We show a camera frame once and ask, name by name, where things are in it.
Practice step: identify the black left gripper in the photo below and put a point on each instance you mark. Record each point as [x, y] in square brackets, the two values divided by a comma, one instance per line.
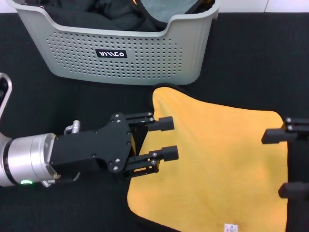
[91, 149]

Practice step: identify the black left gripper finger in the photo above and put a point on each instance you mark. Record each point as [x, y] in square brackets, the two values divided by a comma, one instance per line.
[169, 153]

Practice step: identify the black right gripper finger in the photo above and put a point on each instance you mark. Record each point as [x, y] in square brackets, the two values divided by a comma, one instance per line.
[275, 135]
[294, 191]

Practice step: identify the yellow grey towel black trim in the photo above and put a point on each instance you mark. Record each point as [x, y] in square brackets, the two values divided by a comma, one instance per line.
[217, 157]

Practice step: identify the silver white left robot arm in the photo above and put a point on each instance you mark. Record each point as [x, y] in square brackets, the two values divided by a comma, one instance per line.
[26, 157]

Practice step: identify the grey perforated plastic storage basket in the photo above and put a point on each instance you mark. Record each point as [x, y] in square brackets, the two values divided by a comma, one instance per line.
[72, 62]

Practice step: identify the black tablecloth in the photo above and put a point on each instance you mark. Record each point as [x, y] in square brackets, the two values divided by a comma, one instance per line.
[60, 212]

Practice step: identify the silver connector on left gripper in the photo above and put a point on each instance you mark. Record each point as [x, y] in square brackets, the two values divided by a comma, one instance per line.
[73, 126]

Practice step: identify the black cloth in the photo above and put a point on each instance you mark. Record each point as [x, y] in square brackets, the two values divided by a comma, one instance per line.
[84, 17]

